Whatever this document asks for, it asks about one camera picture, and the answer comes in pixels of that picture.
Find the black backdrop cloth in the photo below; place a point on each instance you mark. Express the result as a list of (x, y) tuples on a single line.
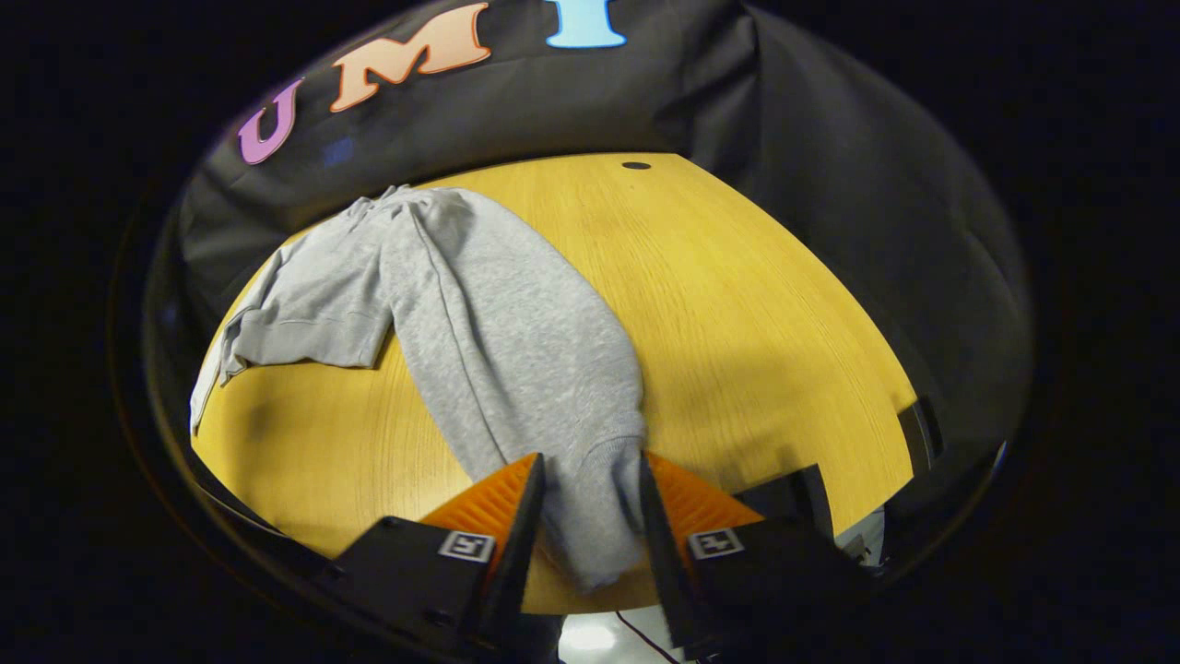
[(830, 231)]

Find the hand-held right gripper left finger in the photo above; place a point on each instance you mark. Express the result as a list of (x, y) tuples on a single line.
[(516, 544)]

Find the grey zip-neck sweatshirt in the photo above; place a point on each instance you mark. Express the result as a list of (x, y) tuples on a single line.
[(516, 350)]

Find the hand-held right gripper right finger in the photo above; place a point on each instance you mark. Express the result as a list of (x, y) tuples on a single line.
[(659, 553)]

